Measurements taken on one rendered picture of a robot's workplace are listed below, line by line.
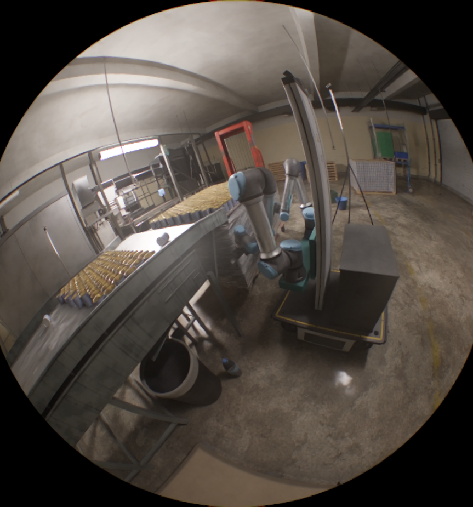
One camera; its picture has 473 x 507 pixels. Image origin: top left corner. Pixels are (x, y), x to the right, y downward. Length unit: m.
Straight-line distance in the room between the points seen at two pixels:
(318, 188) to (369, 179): 4.93
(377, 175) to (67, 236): 7.57
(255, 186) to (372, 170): 5.19
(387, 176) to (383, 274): 5.16
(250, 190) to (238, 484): 1.70
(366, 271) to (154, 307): 1.04
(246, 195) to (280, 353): 1.26
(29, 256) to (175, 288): 3.01
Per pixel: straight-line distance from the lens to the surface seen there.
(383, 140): 9.38
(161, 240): 1.09
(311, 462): 1.45
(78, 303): 1.12
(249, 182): 0.68
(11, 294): 3.69
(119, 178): 4.21
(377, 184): 5.82
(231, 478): 1.40
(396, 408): 1.62
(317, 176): 0.80
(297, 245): 0.85
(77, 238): 3.37
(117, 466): 1.58
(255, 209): 0.71
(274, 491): 1.39
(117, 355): 0.83
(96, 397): 0.94
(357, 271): 0.87
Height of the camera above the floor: 1.39
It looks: 29 degrees down
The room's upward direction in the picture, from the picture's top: 19 degrees counter-clockwise
